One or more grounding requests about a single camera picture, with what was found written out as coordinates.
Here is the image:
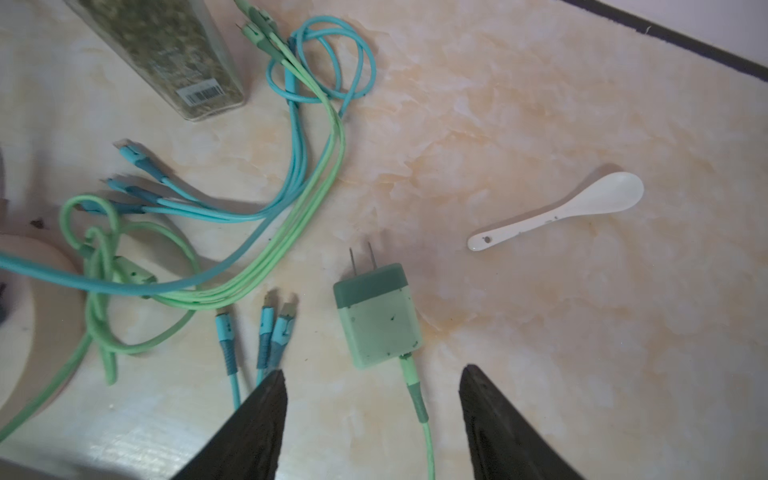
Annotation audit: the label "tangled charging cables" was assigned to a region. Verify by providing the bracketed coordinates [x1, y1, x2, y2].
[0, 0, 379, 445]

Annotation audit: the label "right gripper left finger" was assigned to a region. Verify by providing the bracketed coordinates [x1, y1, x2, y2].
[175, 370, 288, 480]

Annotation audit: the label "light green charger plug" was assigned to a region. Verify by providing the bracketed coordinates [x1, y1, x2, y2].
[333, 247, 436, 479]

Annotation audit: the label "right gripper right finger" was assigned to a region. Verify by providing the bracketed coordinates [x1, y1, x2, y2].
[459, 364, 582, 480]

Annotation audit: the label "white spoon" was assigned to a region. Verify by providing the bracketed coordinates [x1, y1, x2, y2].
[466, 171, 645, 252]

